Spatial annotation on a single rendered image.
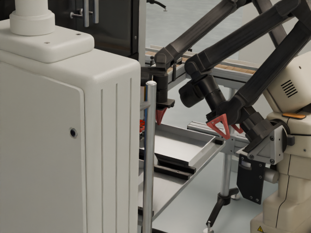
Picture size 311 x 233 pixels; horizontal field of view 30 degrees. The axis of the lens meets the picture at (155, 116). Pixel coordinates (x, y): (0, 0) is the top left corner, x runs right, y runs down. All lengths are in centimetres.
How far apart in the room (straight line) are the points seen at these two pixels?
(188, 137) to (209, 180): 151
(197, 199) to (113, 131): 252
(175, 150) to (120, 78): 117
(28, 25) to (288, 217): 113
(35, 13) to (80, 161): 34
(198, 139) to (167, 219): 115
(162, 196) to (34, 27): 94
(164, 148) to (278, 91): 67
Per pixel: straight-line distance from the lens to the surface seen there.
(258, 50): 372
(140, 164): 219
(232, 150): 332
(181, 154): 231
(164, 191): 206
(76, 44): 126
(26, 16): 130
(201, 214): 357
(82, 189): 123
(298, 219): 205
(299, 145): 184
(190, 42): 217
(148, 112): 133
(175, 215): 355
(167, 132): 249
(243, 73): 312
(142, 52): 247
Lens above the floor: 193
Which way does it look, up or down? 23 degrees down
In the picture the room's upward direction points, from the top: 2 degrees clockwise
